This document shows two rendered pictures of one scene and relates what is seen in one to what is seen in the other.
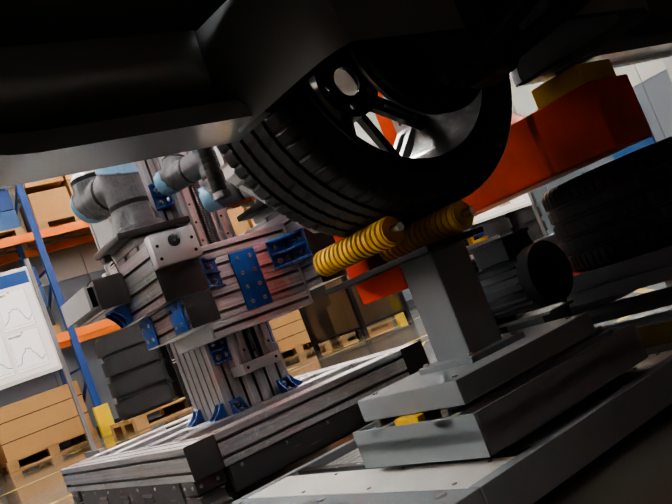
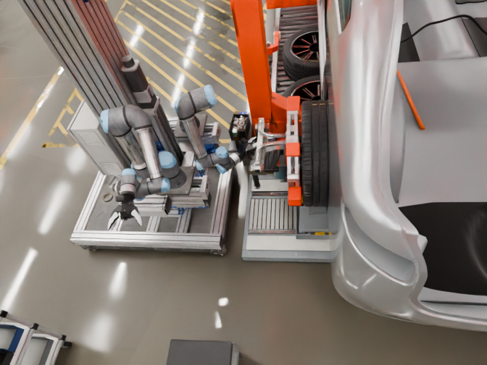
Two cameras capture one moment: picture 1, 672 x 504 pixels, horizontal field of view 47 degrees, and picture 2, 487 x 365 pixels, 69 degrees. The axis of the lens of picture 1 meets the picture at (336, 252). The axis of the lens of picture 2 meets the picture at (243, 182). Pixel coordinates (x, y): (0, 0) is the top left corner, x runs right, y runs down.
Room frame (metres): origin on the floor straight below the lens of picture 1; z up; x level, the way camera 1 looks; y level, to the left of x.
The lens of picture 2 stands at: (0.79, 1.04, 2.58)
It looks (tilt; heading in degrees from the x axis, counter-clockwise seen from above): 53 degrees down; 324
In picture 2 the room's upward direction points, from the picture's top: 15 degrees counter-clockwise
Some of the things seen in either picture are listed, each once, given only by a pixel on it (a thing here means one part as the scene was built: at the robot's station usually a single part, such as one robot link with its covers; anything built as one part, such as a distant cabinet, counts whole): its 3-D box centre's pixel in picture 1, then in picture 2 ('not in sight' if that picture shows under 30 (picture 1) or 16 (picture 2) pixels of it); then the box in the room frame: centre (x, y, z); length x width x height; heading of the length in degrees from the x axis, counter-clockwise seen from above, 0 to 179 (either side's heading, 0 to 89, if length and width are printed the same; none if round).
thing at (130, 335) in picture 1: (164, 366); not in sight; (9.06, 2.34, 0.55); 1.40 x 0.80 x 1.09; 128
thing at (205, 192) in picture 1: (221, 192); (225, 165); (2.05, 0.23, 0.81); 0.11 x 0.08 x 0.09; 82
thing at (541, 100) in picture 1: (573, 84); not in sight; (1.83, -0.67, 0.71); 0.14 x 0.14 x 0.05; 37
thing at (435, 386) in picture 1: (454, 311); (319, 199); (1.58, -0.18, 0.32); 0.40 x 0.30 x 0.28; 127
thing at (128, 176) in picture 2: not in sight; (129, 180); (2.12, 0.78, 1.21); 0.11 x 0.08 x 0.09; 140
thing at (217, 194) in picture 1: (211, 167); (256, 179); (1.80, 0.20, 0.83); 0.04 x 0.04 x 0.16
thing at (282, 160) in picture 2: not in sight; (282, 155); (1.77, -0.03, 0.85); 0.21 x 0.14 x 0.14; 37
